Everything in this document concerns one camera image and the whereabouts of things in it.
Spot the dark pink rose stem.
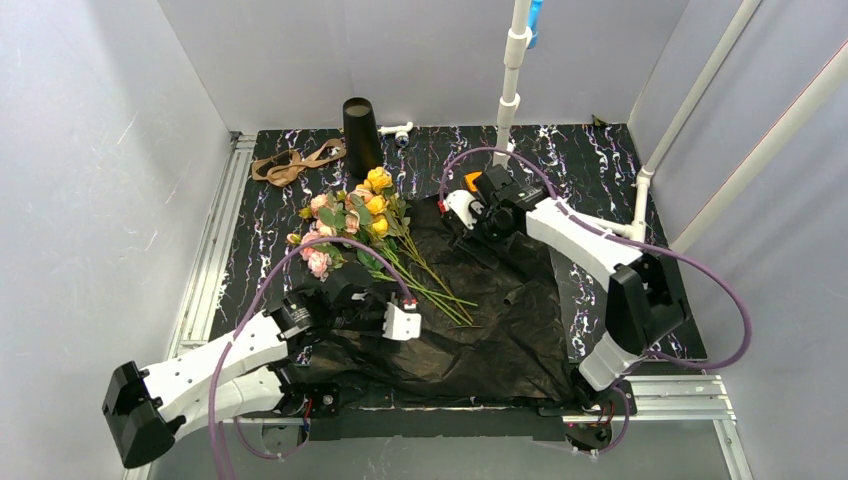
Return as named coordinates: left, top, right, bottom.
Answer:
left=288, top=231, right=477, bottom=316

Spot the yellow rose stem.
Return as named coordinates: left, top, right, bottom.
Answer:
left=357, top=167, right=474, bottom=327

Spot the tan satin ribbon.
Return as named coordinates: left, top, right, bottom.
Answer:
left=250, top=138, right=347, bottom=188

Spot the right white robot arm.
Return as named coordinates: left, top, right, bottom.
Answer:
left=439, top=165, right=691, bottom=398

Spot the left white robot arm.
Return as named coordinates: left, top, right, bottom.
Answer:
left=101, top=265, right=421, bottom=469

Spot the black cone vase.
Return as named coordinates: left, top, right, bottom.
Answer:
left=343, top=97, right=384, bottom=180

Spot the orange tape measure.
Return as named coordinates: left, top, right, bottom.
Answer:
left=463, top=171, right=482, bottom=193

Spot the pale pink rose stem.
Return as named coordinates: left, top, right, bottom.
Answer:
left=298, top=185, right=475, bottom=327

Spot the small white pipe fitting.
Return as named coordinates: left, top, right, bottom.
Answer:
left=377, top=121, right=414, bottom=149

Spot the blue clip on pipe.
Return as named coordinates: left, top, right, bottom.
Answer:
left=527, top=0, right=544, bottom=50

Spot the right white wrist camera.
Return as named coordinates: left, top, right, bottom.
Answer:
left=441, top=190, right=485, bottom=230

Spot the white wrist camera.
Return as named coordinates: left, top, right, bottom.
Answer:
left=441, top=190, right=485, bottom=230
left=382, top=299, right=422, bottom=342

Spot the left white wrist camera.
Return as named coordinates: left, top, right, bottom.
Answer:
left=382, top=299, right=422, bottom=342

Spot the white pvc pipe frame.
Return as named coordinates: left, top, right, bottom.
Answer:
left=493, top=0, right=848, bottom=253

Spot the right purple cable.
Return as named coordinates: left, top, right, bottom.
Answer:
left=438, top=146, right=754, bottom=458

